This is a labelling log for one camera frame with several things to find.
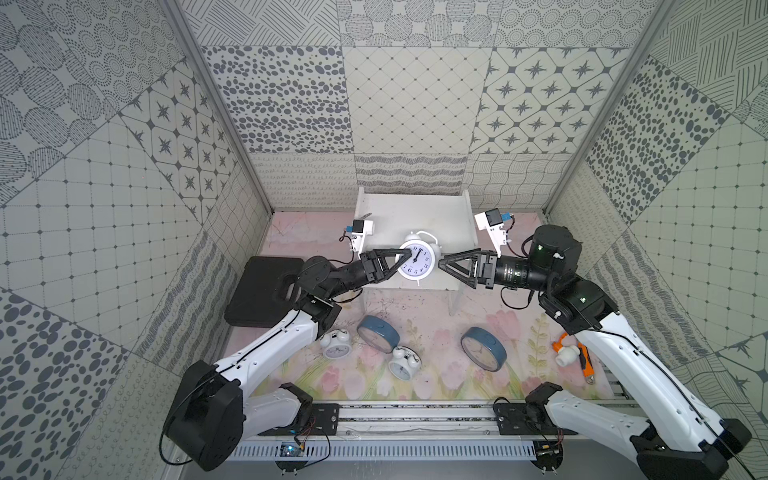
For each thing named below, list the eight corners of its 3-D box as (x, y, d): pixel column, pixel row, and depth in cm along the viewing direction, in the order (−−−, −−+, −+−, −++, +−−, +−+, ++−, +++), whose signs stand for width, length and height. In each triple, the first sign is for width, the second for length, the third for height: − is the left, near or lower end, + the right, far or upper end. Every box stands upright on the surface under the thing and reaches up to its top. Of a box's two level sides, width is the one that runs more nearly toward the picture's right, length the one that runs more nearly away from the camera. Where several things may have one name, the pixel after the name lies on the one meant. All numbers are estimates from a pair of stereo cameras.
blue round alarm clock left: (360, 340, 89) (356, 323, 80) (369, 326, 92) (366, 309, 83) (390, 359, 85) (390, 344, 76) (399, 345, 88) (399, 329, 79)
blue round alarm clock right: (456, 348, 88) (464, 332, 78) (465, 337, 90) (474, 320, 81) (490, 378, 83) (503, 364, 73) (499, 365, 85) (512, 350, 75)
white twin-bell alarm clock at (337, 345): (327, 361, 85) (320, 349, 78) (326, 345, 88) (320, 333, 81) (352, 356, 86) (348, 344, 79) (350, 341, 89) (347, 328, 81)
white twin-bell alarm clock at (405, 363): (387, 371, 84) (386, 361, 76) (398, 352, 87) (398, 340, 80) (410, 386, 81) (411, 377, 74) (420, 366, 85) (423, 354, 77)
